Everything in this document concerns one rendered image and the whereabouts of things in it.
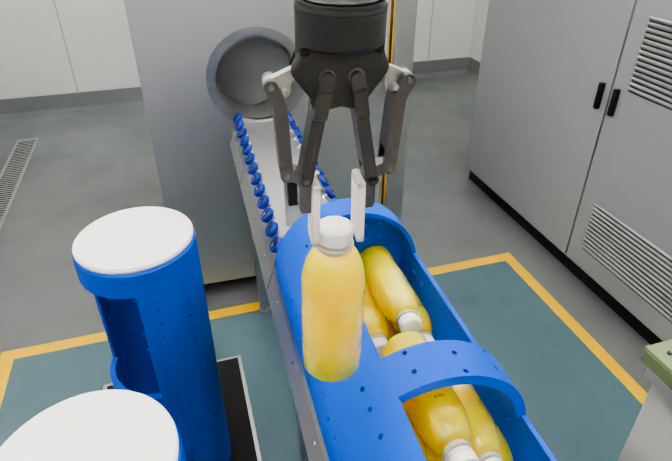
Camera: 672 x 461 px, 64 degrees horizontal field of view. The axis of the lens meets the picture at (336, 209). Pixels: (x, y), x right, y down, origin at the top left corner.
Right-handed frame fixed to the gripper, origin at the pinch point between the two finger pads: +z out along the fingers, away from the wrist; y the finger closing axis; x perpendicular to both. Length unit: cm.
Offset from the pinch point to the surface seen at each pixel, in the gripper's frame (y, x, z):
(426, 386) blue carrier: -11.4, 3.3, 25.6
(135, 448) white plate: 28, -9, 46
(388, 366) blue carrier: -7.8, -1.2, 26.3
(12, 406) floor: 104, -112, 153
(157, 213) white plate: 30, -77, 48
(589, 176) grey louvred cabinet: -155, -149, 94
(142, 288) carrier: 33, -54, 52
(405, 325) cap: -16.6, -18.1, 37.2
